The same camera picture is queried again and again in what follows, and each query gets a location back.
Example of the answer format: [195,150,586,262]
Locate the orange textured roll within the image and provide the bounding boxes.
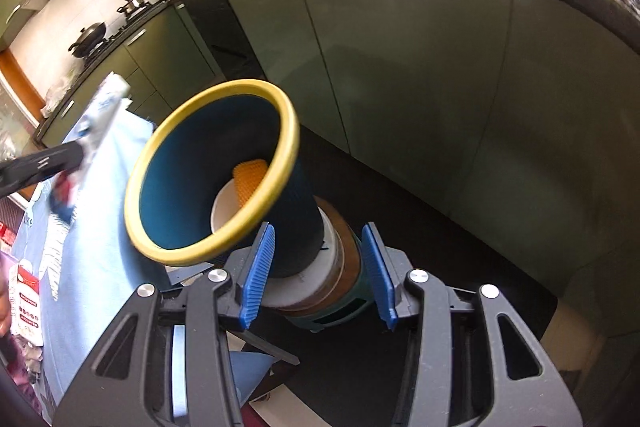
[232,159,268,208]

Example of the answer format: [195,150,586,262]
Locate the yellow rimmed trash bin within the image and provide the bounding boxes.
[124,79,372,332]

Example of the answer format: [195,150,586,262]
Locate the white plastic bag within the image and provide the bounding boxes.
[40,76,73,118]

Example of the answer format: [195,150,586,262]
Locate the blue patterned tablecloth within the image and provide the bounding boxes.
[8,103,277,408]

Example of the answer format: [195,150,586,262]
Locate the black wok with lid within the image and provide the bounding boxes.
[68,22,106,58]

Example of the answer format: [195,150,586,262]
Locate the small steel pot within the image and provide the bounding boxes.
[117,0,151,20]

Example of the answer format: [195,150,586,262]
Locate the white tube with blue end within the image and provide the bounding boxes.
[48,72,129,225]

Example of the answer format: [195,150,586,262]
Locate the green kitchen base cabinets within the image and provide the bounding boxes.
[42,0,639,336]

